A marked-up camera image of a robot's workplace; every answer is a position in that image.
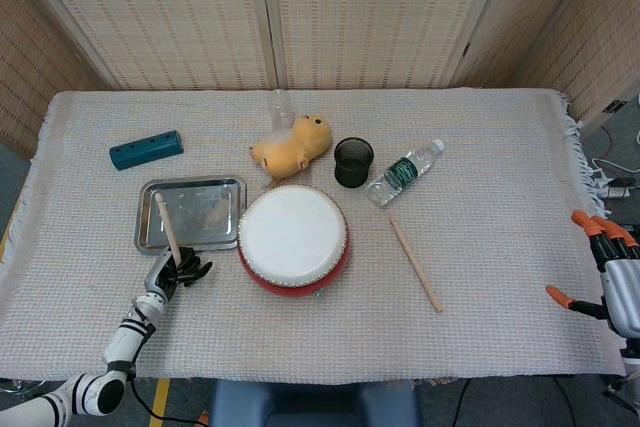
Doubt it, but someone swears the white power strip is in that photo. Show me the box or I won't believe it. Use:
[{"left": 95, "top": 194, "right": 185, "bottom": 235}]
[{"left": 597, "top": 181, "right": 632, "bottom": 200}]

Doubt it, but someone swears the stainless steel tray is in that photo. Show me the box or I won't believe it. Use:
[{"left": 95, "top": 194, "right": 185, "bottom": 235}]
[{"left": 133, "top": 175, "right": 248, "bottom": 254}]

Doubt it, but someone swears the white floor cable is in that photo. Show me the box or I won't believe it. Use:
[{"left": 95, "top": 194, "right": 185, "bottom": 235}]
[{"left": 592, "top": 129, "right": 640, "bottom": 177}]

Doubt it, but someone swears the bamboo folding screen panel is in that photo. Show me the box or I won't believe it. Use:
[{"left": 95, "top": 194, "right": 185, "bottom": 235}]
[
  {"left": 452, "top": 0, "right": 601, "bottom": 89},
  {"left": 0, "top": 0, "right": 106, "bottom": 158},
  {"left": 259, "top": 0, "right": 506, "bottom": 91},
  {"left": 14, "top": 0, "right": 279, "bottom": 92},
  {"left": 549, "top": 0, "right": 640, "bottom": 134}
]

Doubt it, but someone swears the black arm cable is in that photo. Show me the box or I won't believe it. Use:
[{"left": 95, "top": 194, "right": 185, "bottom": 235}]
[{"left": 129, "top": 374, "right": 211, "bottom": 424}]

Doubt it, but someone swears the red drum white head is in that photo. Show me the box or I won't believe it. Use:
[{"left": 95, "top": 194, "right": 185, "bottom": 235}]
[{"left": 236, "top": 184, "right": 353, "bottom": 298}]

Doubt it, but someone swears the clear plastic cup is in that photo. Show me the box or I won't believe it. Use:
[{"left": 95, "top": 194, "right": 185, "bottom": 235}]
[{"left": 269, "top": 89, "right": 294, "bottom": 132}]

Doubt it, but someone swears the right orange-tipped robot hand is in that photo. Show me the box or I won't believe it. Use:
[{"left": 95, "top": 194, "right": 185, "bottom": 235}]
[{"left": 544, "top": 209, "right": 640, "bottom": 339}]

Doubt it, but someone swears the red floor cable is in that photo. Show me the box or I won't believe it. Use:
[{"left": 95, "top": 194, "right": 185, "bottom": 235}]
[{"left": 598, "top": 122, "right": 617, "bottom": 161}]

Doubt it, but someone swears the blue padded seat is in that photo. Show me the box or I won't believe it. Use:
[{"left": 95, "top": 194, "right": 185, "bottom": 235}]
[{"left": 208, "top": 377, "right": 424, "bottom": 427}]

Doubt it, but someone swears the yellow plush toy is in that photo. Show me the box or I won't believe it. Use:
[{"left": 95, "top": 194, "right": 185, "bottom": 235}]
[{"left": 249, "top": 113, "right": 333, "bottom": 187}]

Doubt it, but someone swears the black floor cable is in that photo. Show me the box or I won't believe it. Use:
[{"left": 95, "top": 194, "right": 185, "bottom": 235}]
[
  {"left": 552, "top": 376, "right": 581, "bottom": 427},
  {"left": 452, "top": 379, "right": 474, "bottom": 427}
]

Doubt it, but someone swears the clear water bottle green label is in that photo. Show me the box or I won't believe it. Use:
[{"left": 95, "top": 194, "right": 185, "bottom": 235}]
[{"left": 366, "top": 138, "right": 446, "bottom": 208}]

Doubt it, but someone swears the beige woven tablecloth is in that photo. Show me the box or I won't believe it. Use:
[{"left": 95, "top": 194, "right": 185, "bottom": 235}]
[{"left": 0, "top": 87, "right": 631, "bottom": 384}]

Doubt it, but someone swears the teal block with holes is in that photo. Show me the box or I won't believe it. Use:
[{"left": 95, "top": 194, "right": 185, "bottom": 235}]
[{"left": 109, "top": 129, "right": 185, "bottom": 172}]

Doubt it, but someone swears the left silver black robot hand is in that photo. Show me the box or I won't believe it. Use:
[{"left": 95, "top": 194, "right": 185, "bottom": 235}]
[{"left": 143, "top": 245, "right": 214, "bottom": 299}]

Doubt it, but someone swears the wooden drumstick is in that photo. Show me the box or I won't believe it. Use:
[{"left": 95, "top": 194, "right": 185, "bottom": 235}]
[
  {"left": 154, "top": 191, "right": 183, "bottom": 266},
  {"left": 389, "top": 215, "right": 445, "bottom": 314}
]

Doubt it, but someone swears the black mesh pen cup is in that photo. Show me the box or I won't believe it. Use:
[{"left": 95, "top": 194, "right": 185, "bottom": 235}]
[{"left": 333, "top": 136, "right": 375, "bottom": 189}]

